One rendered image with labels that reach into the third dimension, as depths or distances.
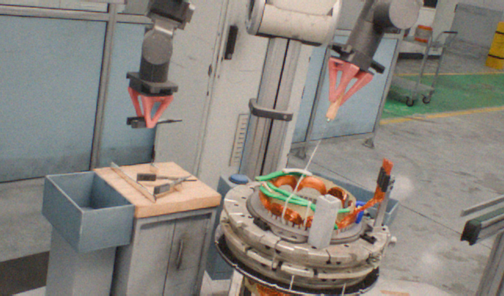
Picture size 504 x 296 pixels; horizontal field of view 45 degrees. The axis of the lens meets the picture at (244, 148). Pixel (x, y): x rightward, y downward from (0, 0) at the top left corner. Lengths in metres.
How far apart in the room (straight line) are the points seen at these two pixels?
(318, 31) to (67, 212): 0.75
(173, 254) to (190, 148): 2.27
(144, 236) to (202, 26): 2.31
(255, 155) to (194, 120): 1.88
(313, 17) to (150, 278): 0.72
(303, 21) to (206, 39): 1.91
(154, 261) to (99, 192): 0.18
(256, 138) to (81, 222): 0.63
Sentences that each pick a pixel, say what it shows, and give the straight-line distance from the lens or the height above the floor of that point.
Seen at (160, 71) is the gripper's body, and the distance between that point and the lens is 1.22.
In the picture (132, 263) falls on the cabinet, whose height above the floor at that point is 0.94.
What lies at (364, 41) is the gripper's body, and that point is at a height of 1.44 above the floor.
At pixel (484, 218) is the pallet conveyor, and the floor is 0.76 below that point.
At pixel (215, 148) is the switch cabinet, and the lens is 3.53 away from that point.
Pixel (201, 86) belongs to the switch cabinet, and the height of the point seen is 0.78.
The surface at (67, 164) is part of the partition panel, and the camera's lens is 3.64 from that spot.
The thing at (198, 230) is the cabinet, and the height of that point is 0.98.
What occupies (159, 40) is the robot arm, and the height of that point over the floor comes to 1.37.
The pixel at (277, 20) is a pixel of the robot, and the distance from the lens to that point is 1.51.
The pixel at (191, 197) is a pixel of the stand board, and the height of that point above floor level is 1.06.
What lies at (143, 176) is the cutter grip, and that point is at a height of 1.09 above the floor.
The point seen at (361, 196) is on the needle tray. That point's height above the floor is 1.04.
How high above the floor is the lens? 1.57
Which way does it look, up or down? 18 degrees down
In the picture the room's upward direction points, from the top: 11 degrees clockwise
